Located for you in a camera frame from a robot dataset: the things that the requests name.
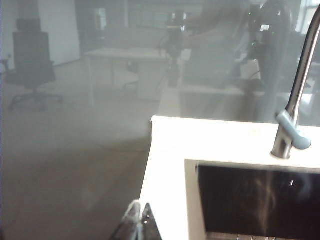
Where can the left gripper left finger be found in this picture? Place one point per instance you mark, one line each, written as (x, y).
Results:
(128, 227)

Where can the steel gooseneck faucet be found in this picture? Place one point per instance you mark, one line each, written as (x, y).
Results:
(300, 82)

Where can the black undermount sink basin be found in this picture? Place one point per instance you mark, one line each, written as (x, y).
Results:
(250, 200)

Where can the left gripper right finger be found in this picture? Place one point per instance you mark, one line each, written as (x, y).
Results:
(150, 227)

